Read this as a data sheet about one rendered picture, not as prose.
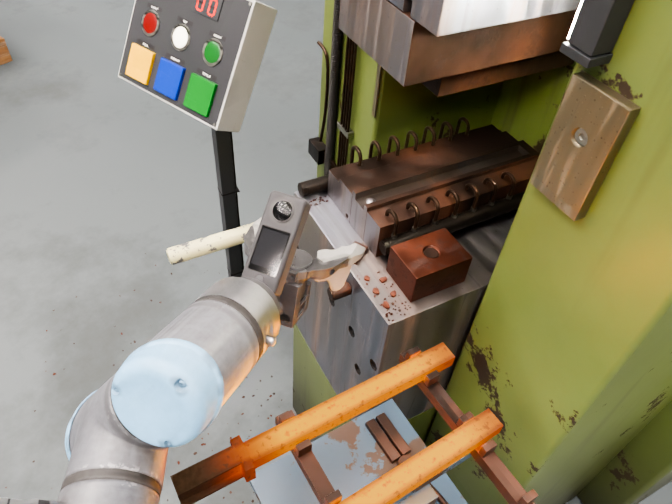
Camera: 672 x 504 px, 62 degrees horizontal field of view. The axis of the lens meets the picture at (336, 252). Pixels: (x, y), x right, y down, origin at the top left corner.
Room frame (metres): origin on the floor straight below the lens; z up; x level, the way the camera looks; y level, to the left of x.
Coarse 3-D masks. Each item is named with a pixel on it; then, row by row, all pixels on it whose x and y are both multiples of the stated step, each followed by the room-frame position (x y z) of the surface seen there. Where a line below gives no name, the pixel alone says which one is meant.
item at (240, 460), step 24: (408, 360) 0.45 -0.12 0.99; (432, 360) 0.46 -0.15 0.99; (360, 384) 0.41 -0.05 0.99; (384, 384) 0.41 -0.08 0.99; (408, 384) 0.42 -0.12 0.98; (312, 408) 0.36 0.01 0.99; (336, 408) 0.37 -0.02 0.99; (360, 408) 0.37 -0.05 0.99; (264, 432) 0.32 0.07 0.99; (288, 432) 0.33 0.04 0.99; (312, 432) 0.33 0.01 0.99; (216, 456) 0.28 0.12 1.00; (240, 456) 0.29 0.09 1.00; (264, 456) 0.29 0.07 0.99; (192, 480) 0.25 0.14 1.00; (216, 480) 0.27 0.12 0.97
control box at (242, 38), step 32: (160, 0) 1.25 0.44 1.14; (192, 0) 1.21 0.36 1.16; (224, 0) 1.17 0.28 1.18; (128, 32) 1.25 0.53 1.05; (160, 32) 1.21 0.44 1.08; (192, 32) 1.17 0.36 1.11; (224, 32) 1.13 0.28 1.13; (256, 32) 1.14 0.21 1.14; (192, 64) 1.13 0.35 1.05; (224, 64) 1.10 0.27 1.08; (256, 64) 1.13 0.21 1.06; (160, 96) 1.13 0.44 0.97; (224, 96) 1.06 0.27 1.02; (224, 128) 1.04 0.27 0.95
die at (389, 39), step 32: (352, 0) 0.86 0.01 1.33; (384, 0) 0.79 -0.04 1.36; (352, 32) 0.85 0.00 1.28; (384, 32) 0.78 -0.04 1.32; (416, 32) 0.73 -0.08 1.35; (480, 32) 0.79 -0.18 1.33; (512, 32) 0.82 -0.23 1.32; (544, 32) 0.86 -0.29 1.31; (384, 64) 0.77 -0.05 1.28; (416, 64) 0.73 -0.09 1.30; (448, 64) 0.76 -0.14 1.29; (480, 64) 0.80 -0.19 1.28
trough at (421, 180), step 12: (480, 156) 0.96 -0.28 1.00; (492, 156) 0.97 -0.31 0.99; (504, 156) 0.98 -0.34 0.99; (516, 156) 0.99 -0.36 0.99; (444, 168) 0.91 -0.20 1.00; (456, 168) 0.93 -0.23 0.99; (468, 168) 0.93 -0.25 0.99; (480, 168) 0.93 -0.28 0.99; (408, 180) 0.86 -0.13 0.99; (420, 180) 0.88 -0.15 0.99; (432, 180) 0.88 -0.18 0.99; (360, 192) 0.81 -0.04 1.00; (372, 192) 0.82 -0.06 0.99; (384, 192) 0.83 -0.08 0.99; (396, 192) 0.83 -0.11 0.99; (360, 204) 0.79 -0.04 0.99
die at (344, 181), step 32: (480, 128) 1.09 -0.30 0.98; (384, 160) 0.94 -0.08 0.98; (416, 160) 0.94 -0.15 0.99; (448, 160) 0.95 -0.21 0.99; (512, 160) 0.95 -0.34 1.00; (352, 192) 0.82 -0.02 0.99; (416, 192) 0.82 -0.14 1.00; (480, 192) 0.85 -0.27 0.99; (352, 224) 0.80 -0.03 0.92; (384, 224) 0.73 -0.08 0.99
